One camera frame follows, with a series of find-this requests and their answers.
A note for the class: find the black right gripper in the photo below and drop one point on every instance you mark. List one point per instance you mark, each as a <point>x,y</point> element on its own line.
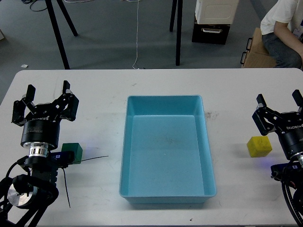
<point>288,126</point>

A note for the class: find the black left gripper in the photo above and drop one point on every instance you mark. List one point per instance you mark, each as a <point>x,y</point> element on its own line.
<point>42,122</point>

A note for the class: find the green block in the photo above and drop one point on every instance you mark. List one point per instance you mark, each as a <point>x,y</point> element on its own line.
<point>72,153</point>

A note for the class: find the yellow block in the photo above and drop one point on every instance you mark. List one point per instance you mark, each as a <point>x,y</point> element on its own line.
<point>259,146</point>

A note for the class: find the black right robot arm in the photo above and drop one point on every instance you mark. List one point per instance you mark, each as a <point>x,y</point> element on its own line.
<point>290,175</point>

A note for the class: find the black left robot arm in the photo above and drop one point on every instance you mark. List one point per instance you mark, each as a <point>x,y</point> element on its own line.
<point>29,186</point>

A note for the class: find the cream white appliance box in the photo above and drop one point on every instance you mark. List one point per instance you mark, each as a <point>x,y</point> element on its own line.
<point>215,12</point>

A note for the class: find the seated person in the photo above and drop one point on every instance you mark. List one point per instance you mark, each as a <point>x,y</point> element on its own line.
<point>282,33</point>

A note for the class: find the blue plastic bin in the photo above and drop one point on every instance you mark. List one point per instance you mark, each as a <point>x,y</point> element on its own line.
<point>166,154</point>

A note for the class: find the black tripod right legs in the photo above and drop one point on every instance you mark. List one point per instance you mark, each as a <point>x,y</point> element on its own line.
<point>177,13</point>

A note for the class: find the cardboard box with handles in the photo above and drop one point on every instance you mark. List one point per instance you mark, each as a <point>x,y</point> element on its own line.
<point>256,55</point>

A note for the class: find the black crate with handle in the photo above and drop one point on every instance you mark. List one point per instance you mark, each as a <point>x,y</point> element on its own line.
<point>210,33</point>

